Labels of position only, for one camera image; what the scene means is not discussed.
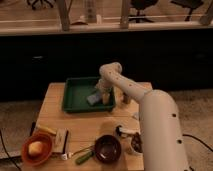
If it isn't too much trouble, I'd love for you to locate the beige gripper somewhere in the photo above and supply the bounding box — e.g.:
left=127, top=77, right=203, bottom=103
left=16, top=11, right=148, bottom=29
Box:
left=95, top=79, right=112, bottom=105

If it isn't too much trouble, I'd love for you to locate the grey-blue sponge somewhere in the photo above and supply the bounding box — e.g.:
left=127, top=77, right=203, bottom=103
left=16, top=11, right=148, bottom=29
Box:
left=87, top=92, right=102, bottom=106

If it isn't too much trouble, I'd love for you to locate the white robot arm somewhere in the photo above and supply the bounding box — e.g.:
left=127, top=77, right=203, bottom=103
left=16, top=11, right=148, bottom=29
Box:
left=97, top=62, right=190, bottom=171

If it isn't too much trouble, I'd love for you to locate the green plastic tray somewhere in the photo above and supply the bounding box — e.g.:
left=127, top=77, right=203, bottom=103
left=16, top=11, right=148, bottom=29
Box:
left=61, top=77, right=116, bottom=113

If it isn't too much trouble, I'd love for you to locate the grey folded cloth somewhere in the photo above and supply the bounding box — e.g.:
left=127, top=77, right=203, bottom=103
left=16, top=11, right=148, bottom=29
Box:
left=133, top=112, right=139, bottom=120

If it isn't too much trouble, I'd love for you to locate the white black-tipped tool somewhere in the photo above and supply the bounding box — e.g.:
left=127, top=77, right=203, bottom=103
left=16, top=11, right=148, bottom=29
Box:
left=115, top=125, right=138, bottom=138

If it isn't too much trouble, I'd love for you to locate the dark purple bowl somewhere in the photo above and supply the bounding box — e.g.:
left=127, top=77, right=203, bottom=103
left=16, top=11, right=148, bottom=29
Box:
left=94, top=135, right=121, bottom=164

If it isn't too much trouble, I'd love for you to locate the wooden block with black edge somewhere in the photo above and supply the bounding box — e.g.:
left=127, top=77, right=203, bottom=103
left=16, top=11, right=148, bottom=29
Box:
left=53, top=129, right=69, bottom=154

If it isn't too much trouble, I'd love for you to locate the yellow banana-like item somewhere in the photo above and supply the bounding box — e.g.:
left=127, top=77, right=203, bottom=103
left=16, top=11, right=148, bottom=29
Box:
left=36, top=125, right=56, bottom=135

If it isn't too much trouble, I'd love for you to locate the white power strip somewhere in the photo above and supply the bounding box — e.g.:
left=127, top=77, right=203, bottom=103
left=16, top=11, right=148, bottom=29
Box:
left=85, top=0, right=97, bottom=23

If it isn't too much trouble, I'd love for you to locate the office chair middle background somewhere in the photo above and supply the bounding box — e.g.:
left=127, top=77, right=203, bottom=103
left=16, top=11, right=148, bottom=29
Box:
left=129, top=0, right=158, bottom=23

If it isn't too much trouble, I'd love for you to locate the office chair background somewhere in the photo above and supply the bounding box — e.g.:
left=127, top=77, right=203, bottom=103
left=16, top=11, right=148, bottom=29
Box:
left=171, top=0, right=204, bottom=21
left=129, top=0, right=158, bottom=23
left=26, top=0, right=54, bottom=11

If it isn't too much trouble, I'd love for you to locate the orange bowl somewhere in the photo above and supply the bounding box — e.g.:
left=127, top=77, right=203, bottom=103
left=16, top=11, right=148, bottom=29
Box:
left=21, top=132, right=53, bottom=166

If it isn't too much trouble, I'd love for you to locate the yellow round fruit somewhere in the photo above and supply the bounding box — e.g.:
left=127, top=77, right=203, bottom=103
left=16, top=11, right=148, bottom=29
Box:
left=28, top=141, right=44, bottom=157

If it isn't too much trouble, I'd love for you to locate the office chair left background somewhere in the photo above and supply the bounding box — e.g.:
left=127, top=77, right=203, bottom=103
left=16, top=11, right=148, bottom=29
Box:
left=26, top=0, right=54, bottom=11

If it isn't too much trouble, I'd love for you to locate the office chair right background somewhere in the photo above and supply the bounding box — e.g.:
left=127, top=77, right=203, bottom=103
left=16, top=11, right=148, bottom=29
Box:
left=171, top=0, right=204, bottom=21

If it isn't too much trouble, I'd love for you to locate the green-handled fork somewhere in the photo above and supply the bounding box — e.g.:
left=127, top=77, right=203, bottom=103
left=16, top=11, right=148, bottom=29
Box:
left=61, top=145, right=96, bottom=166

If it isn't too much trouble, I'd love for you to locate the wooden post middle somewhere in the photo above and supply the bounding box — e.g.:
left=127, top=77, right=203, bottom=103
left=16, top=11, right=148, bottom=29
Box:
left=120, top=0, right=131, bottom=29

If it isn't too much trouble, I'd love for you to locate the wooden post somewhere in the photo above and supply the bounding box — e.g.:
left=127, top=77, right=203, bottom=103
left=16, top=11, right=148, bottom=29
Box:
left=56, top=0, right=70, bottom=31
left=120, top=0, right=131, bottom=29

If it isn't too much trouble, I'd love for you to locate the wooden post left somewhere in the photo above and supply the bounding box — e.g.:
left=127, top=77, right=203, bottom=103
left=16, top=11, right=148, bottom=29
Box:
left=56, top=0, right=70, bottom=31

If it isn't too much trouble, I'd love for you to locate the black cable on right floor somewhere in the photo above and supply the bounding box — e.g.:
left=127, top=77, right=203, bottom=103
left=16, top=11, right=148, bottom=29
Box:
left=181, top=133, right=213, bottom=171

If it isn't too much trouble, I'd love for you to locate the black cable on floor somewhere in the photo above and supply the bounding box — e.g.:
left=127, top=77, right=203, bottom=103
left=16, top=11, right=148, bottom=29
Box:
left=0, top=129, right=22, bottom=171
left=181, top=133, right=213, bottom=171

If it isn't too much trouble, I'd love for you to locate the black cable on left floor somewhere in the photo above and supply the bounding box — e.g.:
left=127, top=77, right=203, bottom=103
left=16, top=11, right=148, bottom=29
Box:
left=0, top=129, right=22, bottom=171

